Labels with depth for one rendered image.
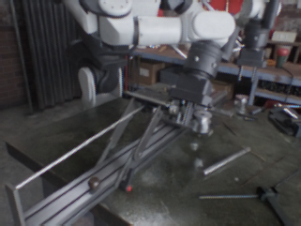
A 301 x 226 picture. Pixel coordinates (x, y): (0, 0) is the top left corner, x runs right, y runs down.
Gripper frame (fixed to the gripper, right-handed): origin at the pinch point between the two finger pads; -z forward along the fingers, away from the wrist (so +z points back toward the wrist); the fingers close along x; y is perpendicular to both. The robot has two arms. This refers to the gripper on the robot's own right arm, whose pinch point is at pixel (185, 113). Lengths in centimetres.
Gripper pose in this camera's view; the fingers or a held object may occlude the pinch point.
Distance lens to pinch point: 62.2
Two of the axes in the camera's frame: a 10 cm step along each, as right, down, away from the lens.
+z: 3.3, -9.4, 0.2
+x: -8.2, -2.7, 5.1
